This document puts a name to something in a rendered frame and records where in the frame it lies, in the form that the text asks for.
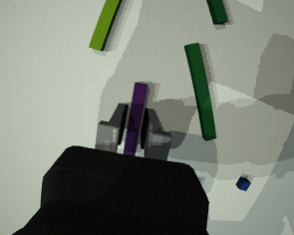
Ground small blue cube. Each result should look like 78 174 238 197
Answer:
235 176 251 191

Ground lime green rod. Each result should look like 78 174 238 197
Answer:
89 0 122 52

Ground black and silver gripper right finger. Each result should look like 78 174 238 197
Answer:
141 108 172 160

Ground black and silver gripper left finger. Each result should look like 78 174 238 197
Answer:
95 104 129 152

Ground dark green rod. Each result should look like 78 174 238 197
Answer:
184 43 216 141
206 0 228 25

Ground purple rod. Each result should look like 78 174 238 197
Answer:
124 82 147 155

